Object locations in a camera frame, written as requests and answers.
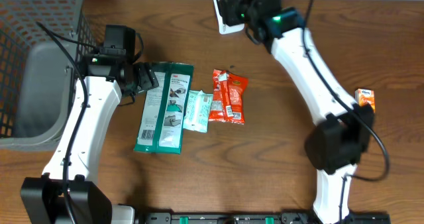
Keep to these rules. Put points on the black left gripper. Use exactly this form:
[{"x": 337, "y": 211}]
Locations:
[{"x": 149, "y": 79}]

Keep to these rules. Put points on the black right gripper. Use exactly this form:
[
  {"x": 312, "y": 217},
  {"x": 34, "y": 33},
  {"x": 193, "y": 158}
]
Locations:
[{"x": 231, "y": 5}]

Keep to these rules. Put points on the green white package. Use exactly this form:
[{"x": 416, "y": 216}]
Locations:
[{"x": 161, "y": 126}]

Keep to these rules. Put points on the light blue tissue pack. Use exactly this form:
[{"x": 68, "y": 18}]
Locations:
[{"x": 197, "y": 111}]

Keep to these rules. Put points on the red snack bag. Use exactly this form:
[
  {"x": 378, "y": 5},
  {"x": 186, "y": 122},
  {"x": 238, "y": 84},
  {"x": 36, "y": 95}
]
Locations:
[
  {"x": 221, "y": 109},
  {"x": 237, "y": 86}
]

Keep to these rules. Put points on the orange tissue pack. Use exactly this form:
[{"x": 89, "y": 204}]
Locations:
[{"x": 365, "y": 97}]

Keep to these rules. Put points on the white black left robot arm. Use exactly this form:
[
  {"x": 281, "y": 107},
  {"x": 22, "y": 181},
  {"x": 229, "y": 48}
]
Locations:
[{"x": 67, "y": 190}]

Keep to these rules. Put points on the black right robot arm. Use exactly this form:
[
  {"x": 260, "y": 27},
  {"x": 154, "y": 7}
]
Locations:
[{"x": 342, "y": 127}]

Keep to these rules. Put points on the white barcode scanner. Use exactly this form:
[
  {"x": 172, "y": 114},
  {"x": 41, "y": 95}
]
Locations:
[{"x": 224, "y": 28}]

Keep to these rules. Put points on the grey plastic mesh basket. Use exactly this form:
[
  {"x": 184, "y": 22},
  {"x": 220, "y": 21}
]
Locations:
[{"x": 38, "y": 40}]

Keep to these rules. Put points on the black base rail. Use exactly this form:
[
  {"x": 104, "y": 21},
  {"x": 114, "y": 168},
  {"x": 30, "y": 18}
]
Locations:
[{"x": 269, "y": 218}]

